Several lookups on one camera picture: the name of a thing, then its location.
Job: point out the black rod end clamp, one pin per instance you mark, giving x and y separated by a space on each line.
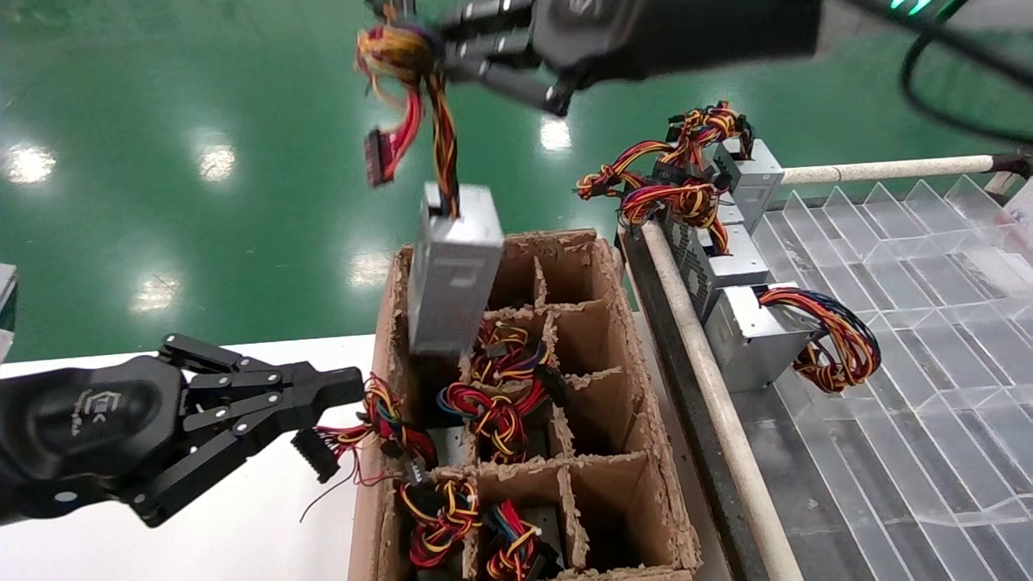
1018 161

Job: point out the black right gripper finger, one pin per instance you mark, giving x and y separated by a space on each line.
492 20
516 77

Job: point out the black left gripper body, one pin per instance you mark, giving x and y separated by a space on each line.
81 424

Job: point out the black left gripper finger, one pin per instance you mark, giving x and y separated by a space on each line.
226 452
266 378

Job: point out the brown divided cardboard box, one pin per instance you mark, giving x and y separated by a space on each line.
613 420

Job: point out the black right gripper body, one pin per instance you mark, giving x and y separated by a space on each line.
670 32

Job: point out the white foam padded rod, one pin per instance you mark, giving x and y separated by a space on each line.
888 169

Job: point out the long white foam padded rail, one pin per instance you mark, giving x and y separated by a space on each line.
702 363

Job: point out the black metal frame rail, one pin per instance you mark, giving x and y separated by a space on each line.
670 355

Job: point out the grey metal plate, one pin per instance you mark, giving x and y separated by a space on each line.
6 307

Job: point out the clear acrylic divided tray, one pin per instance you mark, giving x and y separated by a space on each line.
888 363

